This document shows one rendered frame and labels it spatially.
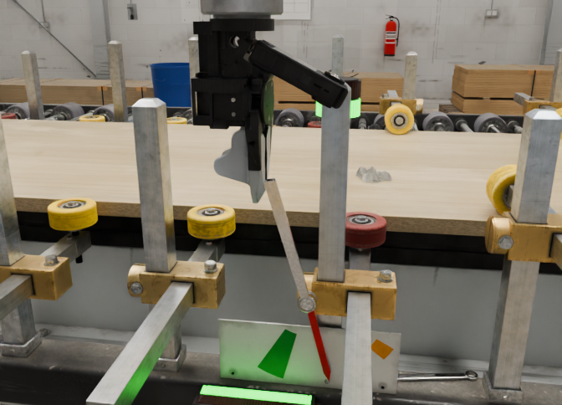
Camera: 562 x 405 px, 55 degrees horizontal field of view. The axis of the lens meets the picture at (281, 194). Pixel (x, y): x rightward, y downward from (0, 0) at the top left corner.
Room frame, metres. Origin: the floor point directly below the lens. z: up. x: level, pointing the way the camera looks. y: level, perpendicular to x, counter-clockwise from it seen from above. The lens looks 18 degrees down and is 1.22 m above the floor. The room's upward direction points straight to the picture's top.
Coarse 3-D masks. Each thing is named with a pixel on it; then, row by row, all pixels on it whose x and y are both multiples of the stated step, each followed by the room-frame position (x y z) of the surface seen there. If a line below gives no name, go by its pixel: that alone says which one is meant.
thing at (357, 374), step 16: (352, 256) 0.77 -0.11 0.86; (368, 256) 0.77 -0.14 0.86; (352, 304) 0.62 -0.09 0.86; (368, 304) 0.62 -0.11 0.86; (352, 320) 0.58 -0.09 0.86; (368, 320) 0.58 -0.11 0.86; (352, 336) 0.55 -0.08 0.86; (368, 336) 0.55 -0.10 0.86; (352, 352) 0.52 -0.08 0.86; (368, 352) 0.52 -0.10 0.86; (352, 368) 0.49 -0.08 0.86; (368, 368) 0.49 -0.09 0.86; (352, 384) 0.46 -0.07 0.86; (368, 384) 0.46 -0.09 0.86; (352, 400) 0.44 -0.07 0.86; (368, 400) 0.44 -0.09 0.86
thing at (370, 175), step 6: (360, 168) 1.10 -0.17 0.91; (372, 168) 1.07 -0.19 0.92; (360, 174) 1.07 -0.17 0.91; (366, 174) 1.06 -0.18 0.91; (372, 174) 1.05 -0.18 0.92; (378, 174) 1.07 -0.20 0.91; (384, 174) 1.06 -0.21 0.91; (366, 180) 1.04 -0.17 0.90; (372, 180) 1.04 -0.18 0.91; (378, 180) 1.04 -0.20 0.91; (390, 180) 1.05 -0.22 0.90
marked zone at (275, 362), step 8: (280, 336) 0.67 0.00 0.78; (288, 336) 0.67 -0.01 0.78; (280, 344) 0.67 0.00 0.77; (288, 344) 0.67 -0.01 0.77; (272, 352) 0.67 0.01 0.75; (280, 352) 0.67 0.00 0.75; (288, 352) 0.67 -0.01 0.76; (264, 360) 0.67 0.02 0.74; (272, 360) 0.67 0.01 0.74; (280, 360) 0.67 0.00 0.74; (288, 360) 0.67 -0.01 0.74; (264, 368) 0.67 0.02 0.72; (272, 368) 0.67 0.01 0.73; (280, 368) 0.67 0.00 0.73; (280, 376) 0.67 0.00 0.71
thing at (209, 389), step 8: (200, 392) 0.65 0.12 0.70; (208, 392) 0.65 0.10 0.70; (216, 392) 0.65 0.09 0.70; (224, 392) 0.65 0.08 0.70; (232, 392) 0.65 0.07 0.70; (240, 392) 0.65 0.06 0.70; (248, 392) 0.65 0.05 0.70; (256, 392) 0.65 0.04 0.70; (264, 392) 0.65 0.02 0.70; (272, 392) 0.65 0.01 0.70; (280, 392) 0.65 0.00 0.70; (272, 400) 0.63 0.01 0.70; (280, 400) 0.63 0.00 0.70; (288, 400) 0.63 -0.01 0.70; (296, 400) 0.63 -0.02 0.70; (304, 400) 0.63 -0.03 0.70
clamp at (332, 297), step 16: (304, 272) 0.70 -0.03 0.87; (352, 272) 0.70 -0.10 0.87; (368, 272) 0.70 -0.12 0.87; (320, 288) 0.66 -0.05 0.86; (336, 288) 0.66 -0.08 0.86; (352, 288) 0.66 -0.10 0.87; (368, 288) 0.65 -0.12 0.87; (384, 288) 0.65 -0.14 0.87; (320, 304) 0.66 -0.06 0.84; (336, 304) 0.66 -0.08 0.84; (384, 304) 0.65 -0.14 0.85
